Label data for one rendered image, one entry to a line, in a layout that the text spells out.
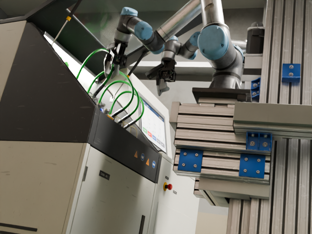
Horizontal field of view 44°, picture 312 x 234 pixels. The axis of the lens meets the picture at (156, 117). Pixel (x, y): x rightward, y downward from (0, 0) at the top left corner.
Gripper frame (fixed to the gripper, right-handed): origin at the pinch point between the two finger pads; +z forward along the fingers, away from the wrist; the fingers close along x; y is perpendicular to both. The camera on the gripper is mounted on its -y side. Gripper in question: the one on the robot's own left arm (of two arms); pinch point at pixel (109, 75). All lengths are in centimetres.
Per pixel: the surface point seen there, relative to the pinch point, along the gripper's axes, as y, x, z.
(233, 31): -184, 205, -1
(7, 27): -47, -46, 0
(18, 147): 22, -41, 32
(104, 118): 32.9, -10.1, 6.9
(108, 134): 34.8, -6.7, 13.8
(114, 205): 49, 0, 43
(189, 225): 17, 77, 90
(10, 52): -30, -44, 7
